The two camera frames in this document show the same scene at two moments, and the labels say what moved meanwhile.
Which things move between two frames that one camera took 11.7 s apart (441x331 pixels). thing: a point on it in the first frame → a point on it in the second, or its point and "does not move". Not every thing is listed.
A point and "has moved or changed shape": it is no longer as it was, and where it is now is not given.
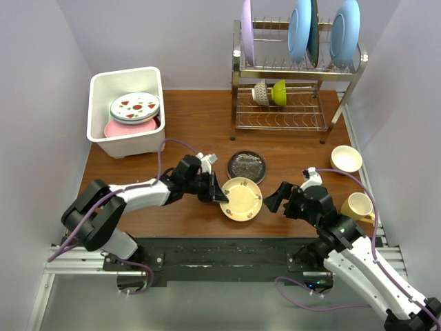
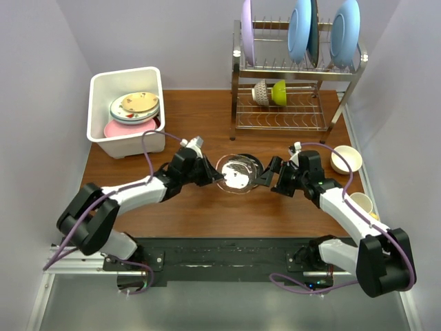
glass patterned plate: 247,164 has moved or changed shape
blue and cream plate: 135,122 does not move
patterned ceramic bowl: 260,93 does not move
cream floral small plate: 245,199 → 140,102
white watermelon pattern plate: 134,106 does not move
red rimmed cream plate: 157,123 does not move
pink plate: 118,127 does not move
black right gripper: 285,191 → 277,165
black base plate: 213,259 does not move
